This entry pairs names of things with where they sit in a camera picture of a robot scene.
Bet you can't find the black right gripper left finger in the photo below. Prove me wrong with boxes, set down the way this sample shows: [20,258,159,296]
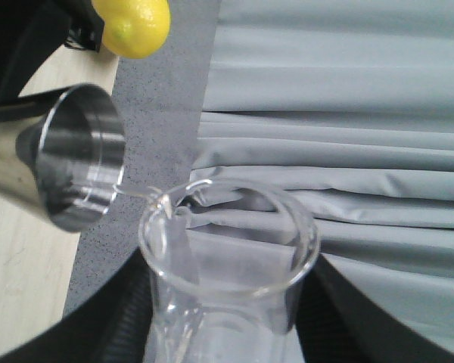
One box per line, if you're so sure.
[0,250,153,362]

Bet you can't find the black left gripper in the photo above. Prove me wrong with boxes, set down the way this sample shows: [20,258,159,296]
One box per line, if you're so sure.
[0,1,104,102]

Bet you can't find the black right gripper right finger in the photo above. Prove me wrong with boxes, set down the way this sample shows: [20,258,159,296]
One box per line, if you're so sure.
[295,256,454,362]

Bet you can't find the yellow lemon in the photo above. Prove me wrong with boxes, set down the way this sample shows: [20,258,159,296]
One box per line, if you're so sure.
[92,0,171,59]

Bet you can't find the wooden cutting board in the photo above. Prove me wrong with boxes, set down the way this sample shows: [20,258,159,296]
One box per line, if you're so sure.
[0,47,126,357]

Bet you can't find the steel hourglass jigger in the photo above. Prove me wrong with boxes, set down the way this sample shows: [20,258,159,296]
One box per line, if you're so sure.
[0,83,126,233]

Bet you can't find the clear glass beaker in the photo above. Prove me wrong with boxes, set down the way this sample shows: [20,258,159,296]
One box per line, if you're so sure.
[117,178,320,362]

